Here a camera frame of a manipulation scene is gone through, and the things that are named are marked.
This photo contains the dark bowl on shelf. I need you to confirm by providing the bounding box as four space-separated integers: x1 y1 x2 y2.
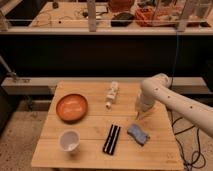
111 12 134 27

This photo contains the white plastic cup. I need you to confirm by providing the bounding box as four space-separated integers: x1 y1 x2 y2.
59 129 80 154

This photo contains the black rectangular case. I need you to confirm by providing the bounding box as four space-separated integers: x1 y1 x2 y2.
102 125 121 155

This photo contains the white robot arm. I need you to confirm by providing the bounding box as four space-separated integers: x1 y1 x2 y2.
135 73 213 138

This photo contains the orange crate on shelf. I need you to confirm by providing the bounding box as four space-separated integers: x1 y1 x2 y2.
134 6 201 28

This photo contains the orange ceramic bowl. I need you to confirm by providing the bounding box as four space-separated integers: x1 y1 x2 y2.
56 94 88 122

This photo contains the metal clamp on rail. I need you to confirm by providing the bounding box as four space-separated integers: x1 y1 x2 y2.
0 55 31 84

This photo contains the black cable on floor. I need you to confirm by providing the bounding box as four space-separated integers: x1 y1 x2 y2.
171 114 208 171

